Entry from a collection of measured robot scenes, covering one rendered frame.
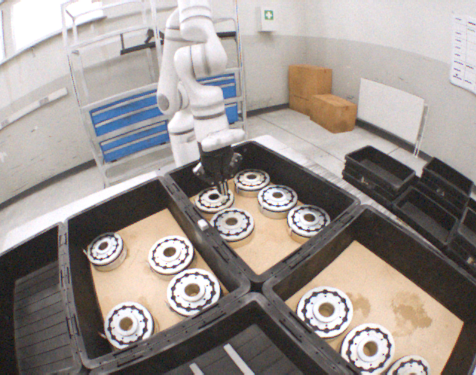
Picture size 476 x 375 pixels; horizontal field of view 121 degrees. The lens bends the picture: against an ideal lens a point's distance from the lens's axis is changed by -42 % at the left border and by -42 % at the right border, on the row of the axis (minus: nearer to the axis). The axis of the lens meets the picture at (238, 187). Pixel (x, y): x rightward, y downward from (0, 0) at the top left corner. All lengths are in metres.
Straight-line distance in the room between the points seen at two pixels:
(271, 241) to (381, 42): 3.19
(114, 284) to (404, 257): 0.63
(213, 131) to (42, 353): 0.64
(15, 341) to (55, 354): 0.16
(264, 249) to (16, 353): 0.69
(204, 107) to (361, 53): 3.28
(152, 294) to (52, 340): 0.28
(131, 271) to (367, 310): 0.50
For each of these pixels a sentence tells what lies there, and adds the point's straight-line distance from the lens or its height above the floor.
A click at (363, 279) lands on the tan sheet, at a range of 0.51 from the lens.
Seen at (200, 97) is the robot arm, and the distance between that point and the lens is 0.46.
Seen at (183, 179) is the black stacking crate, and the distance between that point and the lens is 0.64.
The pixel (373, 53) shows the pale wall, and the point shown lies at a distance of 3.51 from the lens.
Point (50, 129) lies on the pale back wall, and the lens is 3.30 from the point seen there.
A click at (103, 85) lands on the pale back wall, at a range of 3.10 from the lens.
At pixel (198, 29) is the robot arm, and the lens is 0.49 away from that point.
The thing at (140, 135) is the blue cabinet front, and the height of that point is 0.47.
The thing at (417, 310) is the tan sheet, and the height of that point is 0.83.
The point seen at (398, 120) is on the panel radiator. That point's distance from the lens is 3.27.
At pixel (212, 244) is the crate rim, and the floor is 0.93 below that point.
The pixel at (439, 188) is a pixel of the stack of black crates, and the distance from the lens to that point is 1.64.
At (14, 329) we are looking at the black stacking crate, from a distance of 0.72.
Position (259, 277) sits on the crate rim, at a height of 0.93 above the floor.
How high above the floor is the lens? 1.24
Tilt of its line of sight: 36 degrees down
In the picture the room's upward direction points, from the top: 5 degrees counter-clockwise
